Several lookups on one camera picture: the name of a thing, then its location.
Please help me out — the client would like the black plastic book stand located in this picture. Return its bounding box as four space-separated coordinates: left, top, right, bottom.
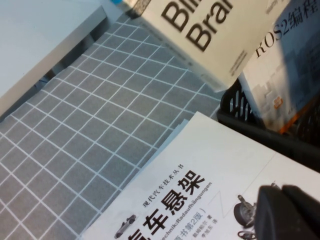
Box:
216 79 320 173

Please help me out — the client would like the white book large black print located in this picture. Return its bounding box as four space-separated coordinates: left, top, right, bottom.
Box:
159 118 191 156

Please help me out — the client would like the white and orange paperback book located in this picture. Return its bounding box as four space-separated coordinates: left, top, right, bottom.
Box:
238 0 320 133

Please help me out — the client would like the white car suspension book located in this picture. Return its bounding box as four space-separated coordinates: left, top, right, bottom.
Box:
81 111 320 240

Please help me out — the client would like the blue and grey paperback book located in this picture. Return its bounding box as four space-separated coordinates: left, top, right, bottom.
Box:
109 0 251 92

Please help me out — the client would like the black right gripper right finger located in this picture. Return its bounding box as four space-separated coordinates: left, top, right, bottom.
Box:
282 184 320 240

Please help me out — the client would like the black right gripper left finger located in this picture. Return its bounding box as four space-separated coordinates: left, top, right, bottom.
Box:
254 184 313 240

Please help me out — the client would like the grey checked tablecloth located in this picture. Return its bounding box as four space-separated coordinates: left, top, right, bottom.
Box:
0 13 226 240

